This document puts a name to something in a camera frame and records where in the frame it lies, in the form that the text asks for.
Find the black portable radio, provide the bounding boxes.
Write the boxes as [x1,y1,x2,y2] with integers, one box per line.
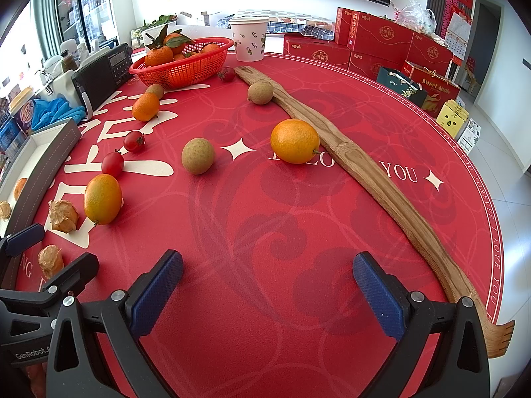
[72,43,133,121]

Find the yellow cardboard box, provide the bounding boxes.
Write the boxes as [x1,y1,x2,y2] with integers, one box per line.
[435,99,469,141]

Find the white printed box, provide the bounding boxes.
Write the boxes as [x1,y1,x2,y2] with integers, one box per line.
[458,118,484,154]

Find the blue rubber gloves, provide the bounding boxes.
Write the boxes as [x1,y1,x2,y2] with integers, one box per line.
[31,97,87,131]

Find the printed paper tub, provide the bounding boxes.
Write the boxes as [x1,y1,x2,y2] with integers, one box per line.
[9,87,36,137]

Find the blue plastic crate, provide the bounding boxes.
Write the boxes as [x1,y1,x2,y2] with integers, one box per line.
[0,118,21,154]

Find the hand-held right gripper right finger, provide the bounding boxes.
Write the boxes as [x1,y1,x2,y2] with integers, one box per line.
[352,251,492,398]

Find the oval orange kumquat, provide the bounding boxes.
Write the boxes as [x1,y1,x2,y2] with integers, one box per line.
[84,174,123,225]

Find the glass display cabinet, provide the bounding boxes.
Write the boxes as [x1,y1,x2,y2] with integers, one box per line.
[35,0,121,56]

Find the leafy orange tangerine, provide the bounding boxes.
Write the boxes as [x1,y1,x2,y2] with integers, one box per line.
[163,33,185,54]
[144,46,174,67]

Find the red gift box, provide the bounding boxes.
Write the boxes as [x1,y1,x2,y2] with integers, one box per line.
[409,33,455,77]
[335,7,416,52]
[348,51,409,84]
[284,35,352,71]

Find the green potted plant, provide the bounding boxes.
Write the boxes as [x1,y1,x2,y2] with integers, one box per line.
[132,14,179,46]

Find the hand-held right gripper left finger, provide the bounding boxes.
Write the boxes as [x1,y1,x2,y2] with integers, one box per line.
[45,249,184,398]

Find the red plastic mesh basket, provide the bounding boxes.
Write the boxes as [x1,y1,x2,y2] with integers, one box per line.
[128,37,235,90]

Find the white plastic jug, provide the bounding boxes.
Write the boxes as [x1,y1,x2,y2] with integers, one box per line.
[39,57,84,106]

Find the grey shallow box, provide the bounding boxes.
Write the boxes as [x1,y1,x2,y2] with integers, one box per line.
[0,117,82,287]

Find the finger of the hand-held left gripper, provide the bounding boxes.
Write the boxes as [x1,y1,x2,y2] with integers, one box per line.
[0,224,45,258]
[0,252,100,320]

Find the dark green gift bag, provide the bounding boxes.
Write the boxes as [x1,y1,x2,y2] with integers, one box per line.
[377,66,428,108]

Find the blue checkered cloth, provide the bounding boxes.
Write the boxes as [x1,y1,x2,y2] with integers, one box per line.
[265,19,336,42]

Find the red round table mat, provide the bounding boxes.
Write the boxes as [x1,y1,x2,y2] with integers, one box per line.
[12,52,504,398]

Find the clear plastic bag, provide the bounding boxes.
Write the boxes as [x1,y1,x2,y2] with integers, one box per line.
[390,0,438,36]

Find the large round orange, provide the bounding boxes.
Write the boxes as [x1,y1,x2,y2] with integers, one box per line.
[270,119,321,165]

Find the red handled fruit box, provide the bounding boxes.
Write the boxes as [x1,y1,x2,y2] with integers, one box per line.
[403,60,462,119]

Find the floral white paper cup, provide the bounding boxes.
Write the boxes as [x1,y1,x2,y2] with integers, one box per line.
[228,16,270,62]

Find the wall calendar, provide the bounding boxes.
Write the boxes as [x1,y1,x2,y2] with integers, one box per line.
[446,10,474,61]

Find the wooden back scratcher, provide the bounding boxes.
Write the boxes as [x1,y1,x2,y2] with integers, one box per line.
[234,65,515,359]

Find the small orange tangerine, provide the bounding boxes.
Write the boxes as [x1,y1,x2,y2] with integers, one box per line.
[132,92,160,122]

